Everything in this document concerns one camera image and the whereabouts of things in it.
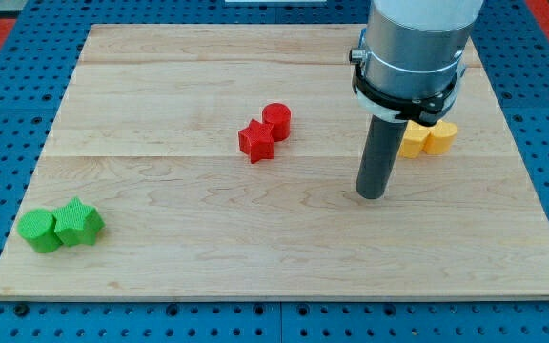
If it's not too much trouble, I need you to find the yellow hexagon block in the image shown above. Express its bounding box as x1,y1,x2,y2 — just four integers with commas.
397,121,430,158

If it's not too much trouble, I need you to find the light wooden board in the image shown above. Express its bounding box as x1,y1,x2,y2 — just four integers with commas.
0,25,549,302

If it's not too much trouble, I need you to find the red star block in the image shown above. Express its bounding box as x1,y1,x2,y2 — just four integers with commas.
238,119,275,164

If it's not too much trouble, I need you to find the green cylinder block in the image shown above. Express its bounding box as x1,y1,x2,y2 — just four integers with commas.
17,209,63,253

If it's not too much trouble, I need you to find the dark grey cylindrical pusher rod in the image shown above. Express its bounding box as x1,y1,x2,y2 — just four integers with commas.
356,116,407,199

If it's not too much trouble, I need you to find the yellow heart block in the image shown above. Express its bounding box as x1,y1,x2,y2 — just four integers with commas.
423,120,458,155

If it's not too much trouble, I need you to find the red cylinder block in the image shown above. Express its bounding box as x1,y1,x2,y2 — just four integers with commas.
262,103,292,142

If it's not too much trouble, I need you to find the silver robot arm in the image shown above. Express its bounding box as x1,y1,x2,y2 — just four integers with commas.
349,0,483,127

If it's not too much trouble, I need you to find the green star block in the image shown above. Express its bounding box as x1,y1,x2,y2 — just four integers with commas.
52,197,105,247

